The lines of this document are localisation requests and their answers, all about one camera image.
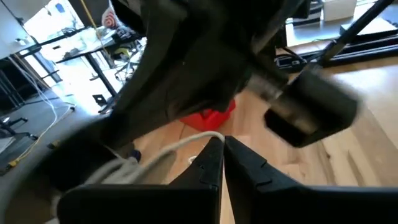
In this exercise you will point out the black plastic spool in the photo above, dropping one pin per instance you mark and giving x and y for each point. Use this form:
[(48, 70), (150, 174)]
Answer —
[(71, 158)]

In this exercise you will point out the black desk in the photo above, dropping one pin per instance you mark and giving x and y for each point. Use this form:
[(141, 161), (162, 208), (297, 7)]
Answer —
[(93, 56)]

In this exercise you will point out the black stool base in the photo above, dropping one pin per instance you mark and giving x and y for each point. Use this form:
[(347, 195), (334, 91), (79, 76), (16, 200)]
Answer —
[(15, 130)]

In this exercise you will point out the white bag red spiral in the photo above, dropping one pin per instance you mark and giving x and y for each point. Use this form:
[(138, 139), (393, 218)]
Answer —
[(109, 18)]

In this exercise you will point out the red plastic bin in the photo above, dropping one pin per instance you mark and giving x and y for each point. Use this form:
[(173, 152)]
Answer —
[(211, 119)]

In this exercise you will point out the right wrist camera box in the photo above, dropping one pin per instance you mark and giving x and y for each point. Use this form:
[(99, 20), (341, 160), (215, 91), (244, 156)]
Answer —
[(317, 105)]

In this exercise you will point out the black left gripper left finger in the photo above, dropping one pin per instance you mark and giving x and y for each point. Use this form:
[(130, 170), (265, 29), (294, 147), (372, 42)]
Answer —
[(149, 205)]

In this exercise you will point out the black shelf rack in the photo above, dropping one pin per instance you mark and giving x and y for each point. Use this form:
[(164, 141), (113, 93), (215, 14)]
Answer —
[(9, 84)]

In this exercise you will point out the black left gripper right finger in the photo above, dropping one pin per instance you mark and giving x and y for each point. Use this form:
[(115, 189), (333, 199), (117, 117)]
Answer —
[(295, 208)]

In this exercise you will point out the whiteboard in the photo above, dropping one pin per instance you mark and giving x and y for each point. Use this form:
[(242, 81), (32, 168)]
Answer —
[(12, 34)]

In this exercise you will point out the black floor bracket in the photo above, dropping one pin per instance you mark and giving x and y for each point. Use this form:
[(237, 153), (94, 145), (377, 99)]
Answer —
[(99, 100)]

